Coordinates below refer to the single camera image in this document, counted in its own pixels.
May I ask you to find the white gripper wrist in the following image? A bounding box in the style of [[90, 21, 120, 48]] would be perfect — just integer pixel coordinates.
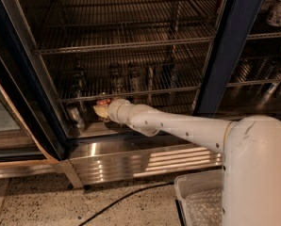
[[93, 99, 134, 125]]

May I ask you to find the red coke can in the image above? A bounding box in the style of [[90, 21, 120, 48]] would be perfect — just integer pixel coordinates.
[[96, 97, 111, 106]]

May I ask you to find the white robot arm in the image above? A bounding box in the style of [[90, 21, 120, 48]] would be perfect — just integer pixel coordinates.
[[94, 99, 281, 226]]

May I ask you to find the silver can front left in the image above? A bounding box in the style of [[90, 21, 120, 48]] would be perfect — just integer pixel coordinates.
[[66, 103, 85, 129]]

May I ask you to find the white red can front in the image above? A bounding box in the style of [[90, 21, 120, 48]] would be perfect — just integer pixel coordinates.
[[112, 86, 126, 99]]

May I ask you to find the brown can back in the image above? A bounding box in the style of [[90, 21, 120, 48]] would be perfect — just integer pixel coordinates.
[[108, 63, 122, 87]]

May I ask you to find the dark can back left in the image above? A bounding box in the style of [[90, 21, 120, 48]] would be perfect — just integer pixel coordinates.
[[72, 66, 86, 97]]

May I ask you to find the silver white can back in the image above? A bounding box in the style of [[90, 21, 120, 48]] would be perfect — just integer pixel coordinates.
[[128, 62, 141, 92]]

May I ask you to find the white red slim can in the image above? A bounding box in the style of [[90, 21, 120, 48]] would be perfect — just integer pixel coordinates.
[[146, 63, 156, 104]]

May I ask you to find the blue can back right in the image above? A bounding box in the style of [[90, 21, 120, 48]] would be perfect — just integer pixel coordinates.
[[161, 62, 177, 89]]

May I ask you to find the open glass fridge door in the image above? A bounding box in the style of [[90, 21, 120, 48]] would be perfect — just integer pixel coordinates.
[[0, 38, 66, 181]]

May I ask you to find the stainless steel glass fridge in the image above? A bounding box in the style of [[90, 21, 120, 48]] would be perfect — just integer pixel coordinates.
[[0, 0, 281, 187]]

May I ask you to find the clear plastic bin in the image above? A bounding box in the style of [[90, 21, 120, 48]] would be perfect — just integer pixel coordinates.
[[174, 169, 223, 226]]

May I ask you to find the middle wire shelf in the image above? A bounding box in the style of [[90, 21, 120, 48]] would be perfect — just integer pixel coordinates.
[[54, 52, 205, 104]]

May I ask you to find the black floor cable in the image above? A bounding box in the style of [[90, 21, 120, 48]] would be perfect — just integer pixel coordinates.
[[77, 181, 175, 226]]

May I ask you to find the right compartment wire shelf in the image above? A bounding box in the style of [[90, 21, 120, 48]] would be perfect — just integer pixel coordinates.
[[227, 15, 281, 87]]

